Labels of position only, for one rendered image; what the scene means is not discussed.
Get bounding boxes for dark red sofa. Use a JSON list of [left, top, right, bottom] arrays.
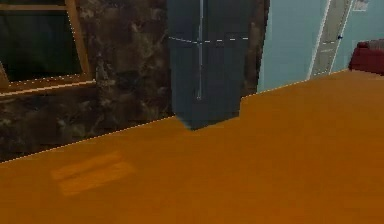
[[348, 38, 384, 76]]

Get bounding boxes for dark grey refrigerator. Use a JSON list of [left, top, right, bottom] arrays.
[[167, 0, 252, 131]]

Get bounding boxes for pale grey room door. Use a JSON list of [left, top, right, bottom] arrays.
[[306, 0, 354, 80]]

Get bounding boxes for grey refrigerator handle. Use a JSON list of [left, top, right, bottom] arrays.
[[196, 0, 204, 101]]

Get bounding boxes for framed wall picture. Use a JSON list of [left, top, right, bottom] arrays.
[[353, 0, 370, 12]]

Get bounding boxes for wooden framed window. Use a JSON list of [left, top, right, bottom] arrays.
[[0, 0, 97, 98]]

